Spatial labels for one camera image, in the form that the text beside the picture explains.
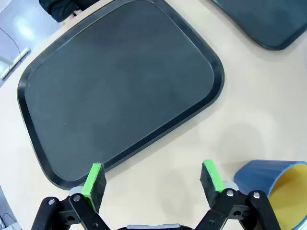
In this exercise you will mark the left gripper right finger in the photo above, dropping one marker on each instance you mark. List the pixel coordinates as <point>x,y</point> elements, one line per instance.
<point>211,184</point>

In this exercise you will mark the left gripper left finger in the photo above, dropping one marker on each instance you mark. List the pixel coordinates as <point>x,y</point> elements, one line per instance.
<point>92,189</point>

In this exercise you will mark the blue mug yellow inside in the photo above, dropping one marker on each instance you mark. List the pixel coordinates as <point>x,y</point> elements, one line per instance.
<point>259,175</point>

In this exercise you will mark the black plastic serving tray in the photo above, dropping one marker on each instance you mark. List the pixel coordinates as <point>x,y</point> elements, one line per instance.
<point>120,83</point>
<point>268,19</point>

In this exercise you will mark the white power strip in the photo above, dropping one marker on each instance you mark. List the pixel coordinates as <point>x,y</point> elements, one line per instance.
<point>14,63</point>

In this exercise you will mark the person in black shirt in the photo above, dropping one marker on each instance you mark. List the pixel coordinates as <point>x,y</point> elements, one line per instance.
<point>57,9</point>

